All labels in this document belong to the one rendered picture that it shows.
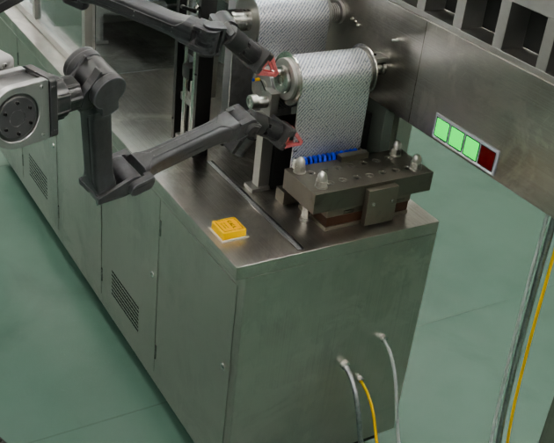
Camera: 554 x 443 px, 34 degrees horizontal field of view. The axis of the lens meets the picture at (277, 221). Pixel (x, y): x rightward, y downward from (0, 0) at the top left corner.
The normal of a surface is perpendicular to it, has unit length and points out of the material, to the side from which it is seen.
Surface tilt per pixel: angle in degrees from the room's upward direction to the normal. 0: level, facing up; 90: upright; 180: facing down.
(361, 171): 0
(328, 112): 91
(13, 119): 90
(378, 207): 90
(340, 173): 0
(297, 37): 92
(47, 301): 0
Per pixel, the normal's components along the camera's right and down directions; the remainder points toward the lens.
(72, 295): 0.10, -0.86
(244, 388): 0.50, 0.48
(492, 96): -0.86, 0.18
